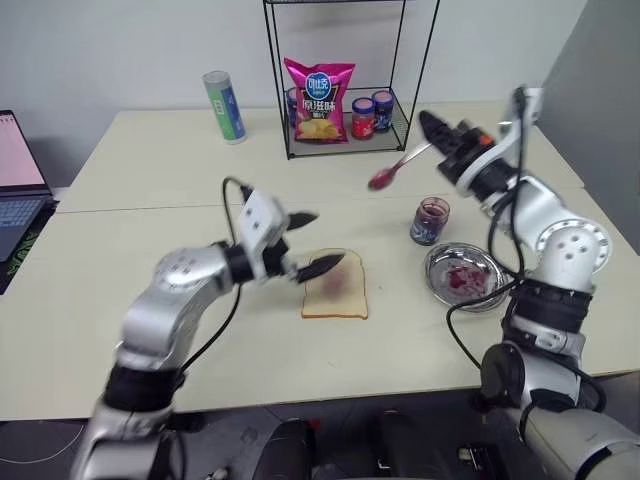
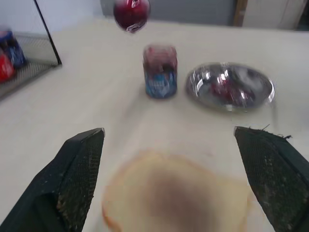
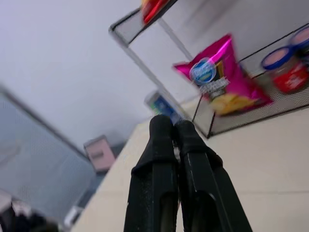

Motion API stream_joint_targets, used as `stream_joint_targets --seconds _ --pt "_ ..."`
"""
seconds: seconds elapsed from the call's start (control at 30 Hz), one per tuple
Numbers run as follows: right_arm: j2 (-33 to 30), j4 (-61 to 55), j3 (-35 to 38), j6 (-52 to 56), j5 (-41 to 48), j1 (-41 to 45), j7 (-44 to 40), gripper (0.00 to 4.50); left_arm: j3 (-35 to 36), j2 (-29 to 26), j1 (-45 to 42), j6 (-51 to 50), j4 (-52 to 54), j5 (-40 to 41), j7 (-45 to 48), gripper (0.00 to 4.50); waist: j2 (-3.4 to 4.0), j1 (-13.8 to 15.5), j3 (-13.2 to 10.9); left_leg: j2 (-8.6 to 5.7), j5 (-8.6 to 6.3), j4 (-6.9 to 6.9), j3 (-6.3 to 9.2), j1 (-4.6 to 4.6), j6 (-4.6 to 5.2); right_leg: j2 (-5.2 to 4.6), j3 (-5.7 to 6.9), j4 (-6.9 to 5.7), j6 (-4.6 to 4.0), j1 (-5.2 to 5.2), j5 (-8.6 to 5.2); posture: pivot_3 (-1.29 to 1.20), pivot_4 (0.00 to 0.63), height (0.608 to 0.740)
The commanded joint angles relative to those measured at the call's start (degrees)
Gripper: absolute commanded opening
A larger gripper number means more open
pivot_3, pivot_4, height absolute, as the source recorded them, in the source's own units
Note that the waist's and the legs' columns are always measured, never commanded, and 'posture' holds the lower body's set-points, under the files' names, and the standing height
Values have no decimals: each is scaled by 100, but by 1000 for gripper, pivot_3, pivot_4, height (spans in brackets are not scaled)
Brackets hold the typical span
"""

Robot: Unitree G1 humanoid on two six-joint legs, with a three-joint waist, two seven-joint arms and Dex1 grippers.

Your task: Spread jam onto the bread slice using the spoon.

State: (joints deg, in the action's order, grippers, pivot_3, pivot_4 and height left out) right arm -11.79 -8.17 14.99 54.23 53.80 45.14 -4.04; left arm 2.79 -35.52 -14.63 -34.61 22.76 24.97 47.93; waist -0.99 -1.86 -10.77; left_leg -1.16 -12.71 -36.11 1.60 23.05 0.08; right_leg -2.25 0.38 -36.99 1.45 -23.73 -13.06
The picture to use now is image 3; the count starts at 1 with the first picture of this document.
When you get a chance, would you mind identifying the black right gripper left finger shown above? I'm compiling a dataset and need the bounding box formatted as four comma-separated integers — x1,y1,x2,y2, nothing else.
124,115,180,232

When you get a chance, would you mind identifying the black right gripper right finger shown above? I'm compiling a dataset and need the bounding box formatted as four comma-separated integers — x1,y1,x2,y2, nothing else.
174,119,253,232

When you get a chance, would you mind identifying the pink box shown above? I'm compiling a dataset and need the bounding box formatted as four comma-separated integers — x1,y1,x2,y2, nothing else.
83,135,116,173

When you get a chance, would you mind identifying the blue white packet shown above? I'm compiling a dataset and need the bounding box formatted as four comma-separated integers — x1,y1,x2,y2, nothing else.
143,90,184,124

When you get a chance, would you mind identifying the pink potato chip bag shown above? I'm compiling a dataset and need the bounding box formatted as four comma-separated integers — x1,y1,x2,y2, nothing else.
172,33,274,117

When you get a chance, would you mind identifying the grey glass partition panel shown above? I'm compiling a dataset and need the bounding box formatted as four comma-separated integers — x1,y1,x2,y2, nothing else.
0,84,97,225

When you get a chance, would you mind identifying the red jar with blue lid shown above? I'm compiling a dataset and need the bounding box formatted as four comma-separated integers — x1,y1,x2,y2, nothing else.
261,46,309,94
289,26,309,60

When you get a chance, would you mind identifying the red snack bag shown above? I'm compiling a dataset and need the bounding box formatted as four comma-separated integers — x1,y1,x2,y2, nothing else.
140,0,171,24

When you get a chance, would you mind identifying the black wire mesh shelf rack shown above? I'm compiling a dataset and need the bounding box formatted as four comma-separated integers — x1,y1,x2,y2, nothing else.
108,0,309,139

